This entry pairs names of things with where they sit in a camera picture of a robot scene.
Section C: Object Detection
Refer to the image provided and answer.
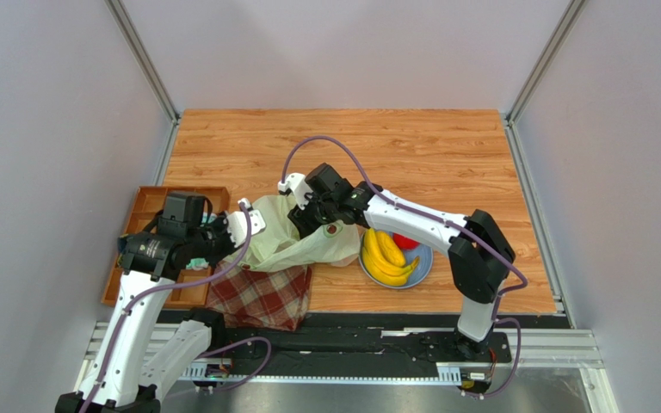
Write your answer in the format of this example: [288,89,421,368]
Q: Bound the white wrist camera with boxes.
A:
[226,198,266,248]
[277,173,313,210]

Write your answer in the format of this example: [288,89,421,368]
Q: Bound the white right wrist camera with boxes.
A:
[277,173,313,210]

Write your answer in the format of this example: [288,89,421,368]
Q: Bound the aluminium frame rail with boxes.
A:
[76,311,617,412]

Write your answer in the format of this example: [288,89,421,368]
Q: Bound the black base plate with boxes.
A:
[170,311,513,379]

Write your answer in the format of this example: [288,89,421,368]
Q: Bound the yellow fake banana bunch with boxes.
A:
[361,229,420,287]

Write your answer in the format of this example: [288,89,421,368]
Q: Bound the yellow fake mango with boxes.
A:
[375,231,406,267]

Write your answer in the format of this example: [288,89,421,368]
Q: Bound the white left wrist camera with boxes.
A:
[226,198,266,248]

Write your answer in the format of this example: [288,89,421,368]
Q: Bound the red fake apple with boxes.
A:
[392,233,419,250]

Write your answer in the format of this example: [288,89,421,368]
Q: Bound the pale green plastic bag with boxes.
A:
[238,195,361,273]

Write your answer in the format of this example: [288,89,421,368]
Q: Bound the blue plastic plate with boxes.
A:
[359,231,433,290]

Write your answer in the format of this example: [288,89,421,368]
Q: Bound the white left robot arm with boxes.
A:
[55,191,264,412]

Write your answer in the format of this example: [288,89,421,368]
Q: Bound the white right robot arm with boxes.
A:
[277,163,516,342]

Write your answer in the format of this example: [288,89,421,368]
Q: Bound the red plaid cloth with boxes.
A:
[206,265,313,331]

